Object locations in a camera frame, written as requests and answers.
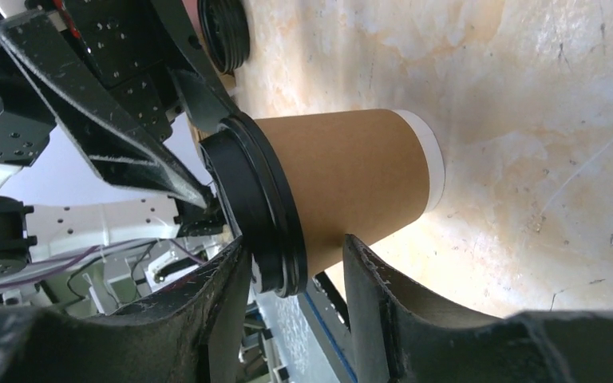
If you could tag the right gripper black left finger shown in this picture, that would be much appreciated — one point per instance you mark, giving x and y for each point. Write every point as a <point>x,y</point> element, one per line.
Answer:
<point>189,331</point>

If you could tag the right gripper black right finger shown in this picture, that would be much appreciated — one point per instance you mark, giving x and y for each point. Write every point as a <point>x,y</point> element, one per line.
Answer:
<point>403,332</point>

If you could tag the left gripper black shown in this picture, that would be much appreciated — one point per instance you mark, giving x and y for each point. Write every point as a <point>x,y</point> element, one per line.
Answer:
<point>113,75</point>

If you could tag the brown paper coffee cup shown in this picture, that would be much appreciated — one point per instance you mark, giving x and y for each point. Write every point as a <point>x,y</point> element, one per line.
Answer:
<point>367,173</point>

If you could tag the black cup lid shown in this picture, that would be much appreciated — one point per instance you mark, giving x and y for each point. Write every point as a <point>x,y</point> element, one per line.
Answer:
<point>257,202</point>

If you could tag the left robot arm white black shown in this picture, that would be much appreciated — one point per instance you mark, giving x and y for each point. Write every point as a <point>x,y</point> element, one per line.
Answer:
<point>32,238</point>

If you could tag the black lid stack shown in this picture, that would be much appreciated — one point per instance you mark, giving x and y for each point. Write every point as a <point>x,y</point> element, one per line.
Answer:
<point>226,32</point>

